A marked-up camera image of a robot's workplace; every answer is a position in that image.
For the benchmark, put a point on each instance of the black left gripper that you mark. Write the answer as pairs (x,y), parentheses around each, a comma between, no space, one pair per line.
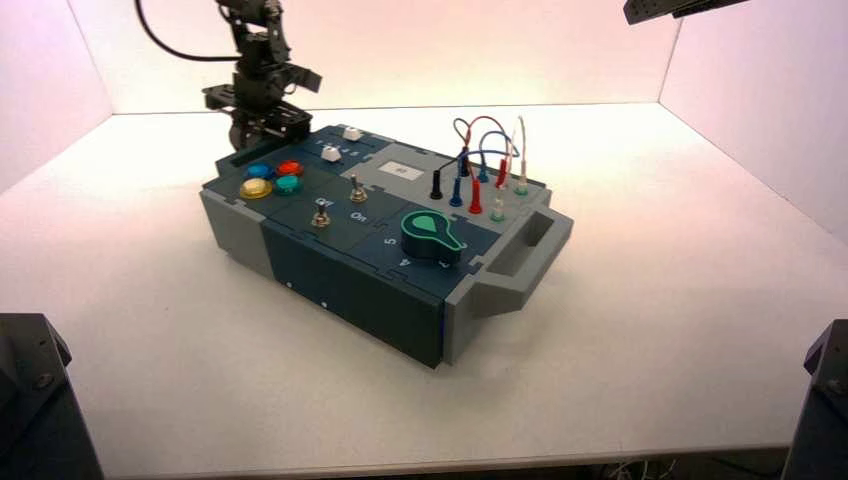
(262,99)

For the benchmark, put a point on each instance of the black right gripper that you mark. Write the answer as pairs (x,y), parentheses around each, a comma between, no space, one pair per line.
(652,9)

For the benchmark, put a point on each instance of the metal toggle switch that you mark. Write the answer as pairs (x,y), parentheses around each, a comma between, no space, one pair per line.
(321,216)
(358,192)

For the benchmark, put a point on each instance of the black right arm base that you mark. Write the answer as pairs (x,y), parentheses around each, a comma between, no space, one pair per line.
(821,411)

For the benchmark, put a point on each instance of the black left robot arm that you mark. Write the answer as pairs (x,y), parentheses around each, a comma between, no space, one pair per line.
(262,33)

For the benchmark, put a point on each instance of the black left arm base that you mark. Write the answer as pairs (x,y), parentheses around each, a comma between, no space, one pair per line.
(33,411)

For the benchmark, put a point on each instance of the blue round push button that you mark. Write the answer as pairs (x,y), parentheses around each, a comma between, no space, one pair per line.
(260,171)

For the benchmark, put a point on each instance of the red round push button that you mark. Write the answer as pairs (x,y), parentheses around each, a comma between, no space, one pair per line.
(289,168)

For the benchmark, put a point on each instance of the yellow round push button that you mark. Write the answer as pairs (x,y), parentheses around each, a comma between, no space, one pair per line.
(256,189)

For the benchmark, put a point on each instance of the green round push button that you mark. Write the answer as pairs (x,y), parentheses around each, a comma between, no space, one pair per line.
(288,185)

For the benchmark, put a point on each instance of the white slider knob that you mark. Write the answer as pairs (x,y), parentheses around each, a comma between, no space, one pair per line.
(330,154)
(352,134)

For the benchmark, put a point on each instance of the white display label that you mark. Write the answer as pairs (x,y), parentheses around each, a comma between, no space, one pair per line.
(401,171)

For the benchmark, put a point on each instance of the blue grey control box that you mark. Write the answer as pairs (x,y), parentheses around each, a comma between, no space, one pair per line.
(344,285)

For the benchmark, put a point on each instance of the black banana plug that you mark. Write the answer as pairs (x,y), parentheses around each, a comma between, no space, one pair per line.
(465,166)
(436,185)

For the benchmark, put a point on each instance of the black green rotary knob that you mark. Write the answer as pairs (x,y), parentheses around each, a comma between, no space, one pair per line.
(430,235)

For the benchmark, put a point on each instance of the white banana plug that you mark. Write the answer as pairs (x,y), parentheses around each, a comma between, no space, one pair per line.
(522,175)
(497,206)

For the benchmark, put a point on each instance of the blue banana plug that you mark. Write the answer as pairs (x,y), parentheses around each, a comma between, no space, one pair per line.
(484,172)
(456,193)

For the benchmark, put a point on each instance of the red banana plug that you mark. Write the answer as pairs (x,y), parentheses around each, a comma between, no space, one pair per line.
(503,174)
(476,199)

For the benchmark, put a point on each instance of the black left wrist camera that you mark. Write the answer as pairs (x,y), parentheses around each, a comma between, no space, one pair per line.
(305,78)

